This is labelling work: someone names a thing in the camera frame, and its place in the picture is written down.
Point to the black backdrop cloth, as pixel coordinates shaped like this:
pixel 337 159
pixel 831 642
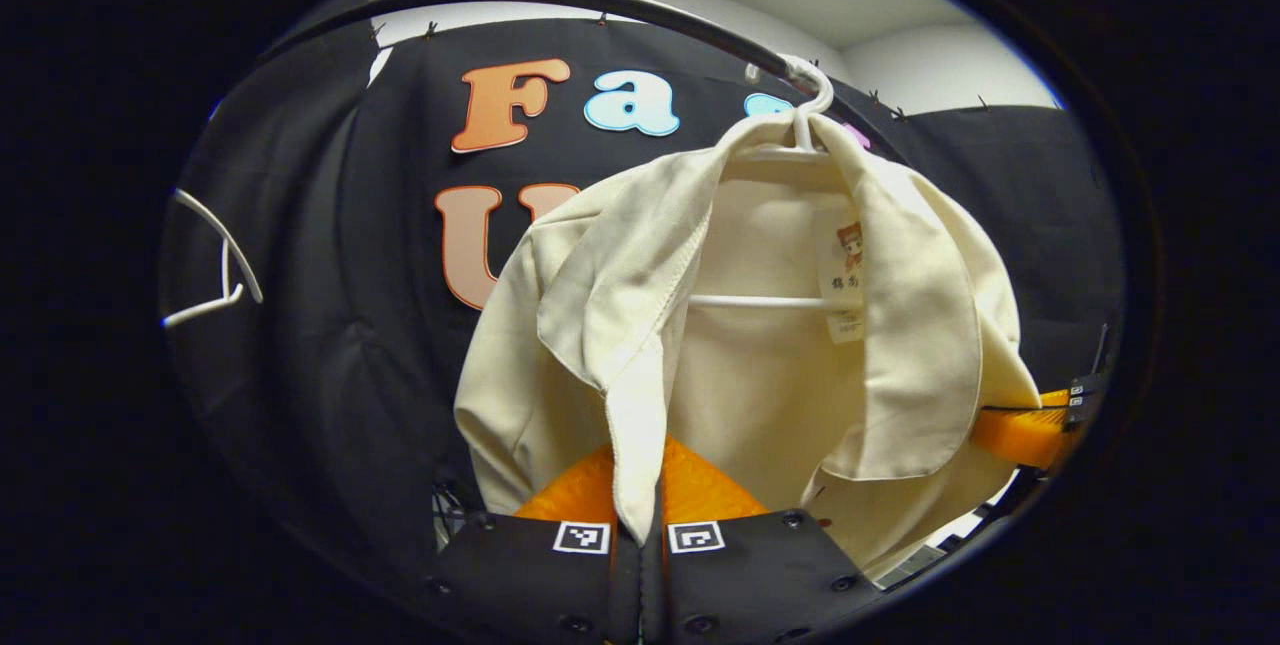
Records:
pixel 350 375

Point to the white plastic hanger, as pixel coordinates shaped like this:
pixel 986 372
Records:
pixel 800 130
pixel 225 270

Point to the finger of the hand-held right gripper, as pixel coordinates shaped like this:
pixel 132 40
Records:
pixel 1025 435

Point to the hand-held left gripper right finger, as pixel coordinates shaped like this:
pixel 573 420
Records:
pixel 750 585

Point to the cream jacket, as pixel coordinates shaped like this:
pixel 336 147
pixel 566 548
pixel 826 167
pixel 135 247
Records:
pixel 760 395

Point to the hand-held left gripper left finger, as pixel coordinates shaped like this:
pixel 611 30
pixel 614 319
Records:
pixel 540 585

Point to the white ribbed plastic box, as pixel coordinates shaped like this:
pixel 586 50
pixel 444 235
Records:
pixel 915 565

